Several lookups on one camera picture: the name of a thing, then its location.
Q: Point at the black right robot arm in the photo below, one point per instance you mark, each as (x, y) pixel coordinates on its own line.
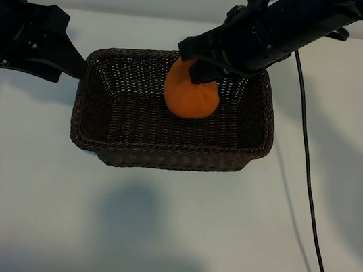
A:
(322, 17)

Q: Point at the bumpy orange fruit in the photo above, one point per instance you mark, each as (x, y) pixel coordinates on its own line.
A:
(190, 103)

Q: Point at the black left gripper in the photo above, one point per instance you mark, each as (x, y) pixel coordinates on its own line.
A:
(6, 27)

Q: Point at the dark brown woven basket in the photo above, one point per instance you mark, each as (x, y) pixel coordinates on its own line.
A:
(134, 129)

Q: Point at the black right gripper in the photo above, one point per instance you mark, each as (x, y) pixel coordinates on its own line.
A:
(253, 41)

